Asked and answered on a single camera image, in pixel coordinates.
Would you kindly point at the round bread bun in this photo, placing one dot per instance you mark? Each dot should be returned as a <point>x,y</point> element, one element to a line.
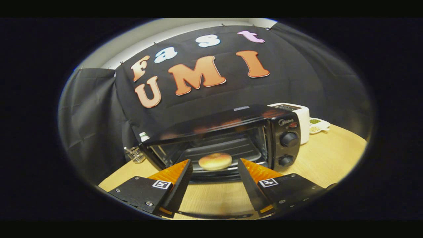
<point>214,162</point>

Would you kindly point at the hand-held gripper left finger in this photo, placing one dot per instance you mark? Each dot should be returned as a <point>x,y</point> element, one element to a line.
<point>180,188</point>

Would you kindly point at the black toaster oven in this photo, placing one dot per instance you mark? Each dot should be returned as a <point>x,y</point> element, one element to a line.
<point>274,132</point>

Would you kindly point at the black backdrop cloth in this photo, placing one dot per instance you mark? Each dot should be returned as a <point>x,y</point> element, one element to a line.
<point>281,82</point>

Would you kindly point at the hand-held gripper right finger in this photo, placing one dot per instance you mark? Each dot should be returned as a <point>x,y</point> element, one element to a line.
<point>249,185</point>

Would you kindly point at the white bread toaster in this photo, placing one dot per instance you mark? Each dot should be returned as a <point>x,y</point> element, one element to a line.
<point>304,125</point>

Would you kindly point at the metal baking tray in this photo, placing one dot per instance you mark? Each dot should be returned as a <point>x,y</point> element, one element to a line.
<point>231,147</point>

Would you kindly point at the white condiment dish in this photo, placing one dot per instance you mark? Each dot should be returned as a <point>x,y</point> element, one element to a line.
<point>323,126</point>

